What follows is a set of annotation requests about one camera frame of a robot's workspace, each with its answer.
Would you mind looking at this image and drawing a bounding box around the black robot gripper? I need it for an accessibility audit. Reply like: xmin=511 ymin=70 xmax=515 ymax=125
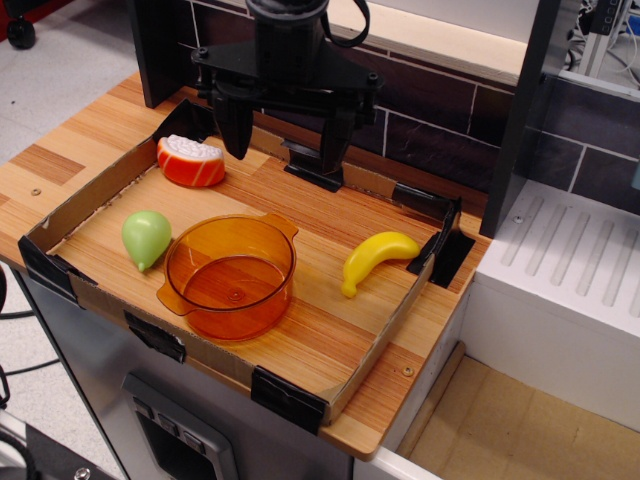
xmin=191 ymin=1 xmax=383 ymax=174

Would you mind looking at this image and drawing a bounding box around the salmon sushi toy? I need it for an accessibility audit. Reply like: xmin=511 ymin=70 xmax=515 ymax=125
xmin=157 ymin=134 xmax=226 ymax=188

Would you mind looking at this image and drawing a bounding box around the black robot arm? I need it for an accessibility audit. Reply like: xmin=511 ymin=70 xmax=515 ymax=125
xmin=191 ymin=1 xmax=383 ymax=174

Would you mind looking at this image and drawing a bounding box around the cardboard fence with black tape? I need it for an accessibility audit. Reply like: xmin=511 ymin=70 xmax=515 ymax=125
xmin=18 ymin=101 xmax=477 ymax=432

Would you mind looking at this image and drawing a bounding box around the orange transparent plastic pot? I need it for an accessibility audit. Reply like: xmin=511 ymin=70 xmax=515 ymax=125
xmin=157 ymin=213 xmax=298 ymax=341

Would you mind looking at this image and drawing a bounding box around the yellow toy banana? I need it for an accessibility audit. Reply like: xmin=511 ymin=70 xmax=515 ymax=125
xmin=341 ymin=231 xmax=421 ymax=298

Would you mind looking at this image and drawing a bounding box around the green toy pear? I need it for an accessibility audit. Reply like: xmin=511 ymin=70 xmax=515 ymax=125
xmin=121 ymin=210 xmax=172 ymax=272

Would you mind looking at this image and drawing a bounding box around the black caster wheel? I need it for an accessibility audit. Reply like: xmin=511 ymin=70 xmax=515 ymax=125
xmin=6 ymin=17 xmax=36 ymax=50

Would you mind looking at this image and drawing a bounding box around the white toy sink drainboard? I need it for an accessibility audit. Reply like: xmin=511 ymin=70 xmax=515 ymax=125
xmin=461 ymin=182 xmax=639 ymax=429

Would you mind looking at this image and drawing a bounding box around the grey toy oven front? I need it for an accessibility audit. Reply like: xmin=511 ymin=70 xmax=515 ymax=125
xmin=15 ymin=272 xmax=354 ymax=479

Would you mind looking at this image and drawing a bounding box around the black vertical post right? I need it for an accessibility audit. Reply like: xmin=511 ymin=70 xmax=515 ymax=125
xmin=480 ymin=1 xmax=560 ymax=238

